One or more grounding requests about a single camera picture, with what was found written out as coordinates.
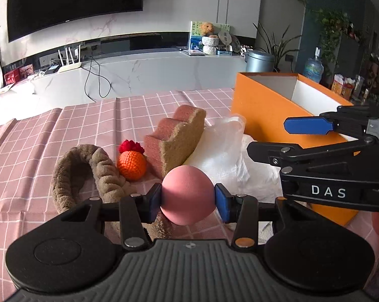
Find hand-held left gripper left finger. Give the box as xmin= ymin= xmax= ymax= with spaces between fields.
xmin=61 ymin=183 xmax=162 ymax=252

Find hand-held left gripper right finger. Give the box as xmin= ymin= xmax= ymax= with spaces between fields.
xmin=214 ymin=182 xmax=316 ymax=248

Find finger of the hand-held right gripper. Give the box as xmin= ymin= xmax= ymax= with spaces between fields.
xmin=247 ymin=136 xmax=379 ymax=177
xmin=284 ymin=105 xmax=379 ymax=136

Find pink foam ball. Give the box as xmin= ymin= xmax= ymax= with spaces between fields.
xmin=160 ymin=166 xmax=216 ymax=226

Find orange cardboard box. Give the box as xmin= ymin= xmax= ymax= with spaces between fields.
xmin=230 ymin=72 xmax=360 ymax=227

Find orange crochet fruit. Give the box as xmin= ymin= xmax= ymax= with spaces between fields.
xmin=116 ymin=139 xmax=147 ymax=182

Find white plastic bag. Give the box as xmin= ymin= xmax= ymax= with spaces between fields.
xmin=183 ymin=116 xmax=250 ymax=196

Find colourful snack packets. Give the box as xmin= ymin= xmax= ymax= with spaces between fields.
xmin=332 ymin=73 xmax=364 ymax=102

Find brown plush headband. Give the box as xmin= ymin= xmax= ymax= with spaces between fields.
xmin=52 ymin=144 xmax=175 ymax=240

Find blue water bottle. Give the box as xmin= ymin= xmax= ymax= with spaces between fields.
xmin=303 ymin=47 xmax=324 ymax=84

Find pink and brown sponge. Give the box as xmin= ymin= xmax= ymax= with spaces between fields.
xmin=144 ymin=105 xmax=207 ymax=180

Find grey metal bin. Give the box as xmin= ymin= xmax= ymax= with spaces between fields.
xmin=245 ymin=50 xmax=276 ymax=73

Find green potted plant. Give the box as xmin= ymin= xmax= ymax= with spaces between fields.
xmin=253 ymin=21 xmax=304 ymax=71

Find hanging vine plant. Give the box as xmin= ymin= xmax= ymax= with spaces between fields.
xmin=314 ymin=8 xmax=351 ymax=73

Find pink checked tablecloth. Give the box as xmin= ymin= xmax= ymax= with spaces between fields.
xmin=0 ymin=87 xmax=379 ymax=302

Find round hand fan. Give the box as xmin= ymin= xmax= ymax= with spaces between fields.
xmin=219 ymin=31 xmax=233 ymax=51

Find white marble tv cabinet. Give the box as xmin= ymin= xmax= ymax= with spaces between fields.
xmin=0 ymin=48 xmax=251 ymax=127

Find green and blue picture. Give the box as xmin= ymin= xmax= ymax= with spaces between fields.
xmin=189 ymin=20 xmax=231 ymax=53

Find brown teddy bear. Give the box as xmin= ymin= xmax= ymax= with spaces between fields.
xmin=198 ymin=22 xmax=216 ymax=37

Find white router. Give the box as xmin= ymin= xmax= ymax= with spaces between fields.
xmin=55 ymin=45 xmax=83 ymax=70

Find red gift boxes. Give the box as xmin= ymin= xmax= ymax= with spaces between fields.
xmin=3 ymin=64 xmax=35 ymax=86

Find black television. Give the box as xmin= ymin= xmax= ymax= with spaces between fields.
xmin=7 ymin=0 xmax=144 ymax=43

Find black cable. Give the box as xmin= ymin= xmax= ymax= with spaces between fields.
xmin=83 ymin=57 xmax=112 ymax=99

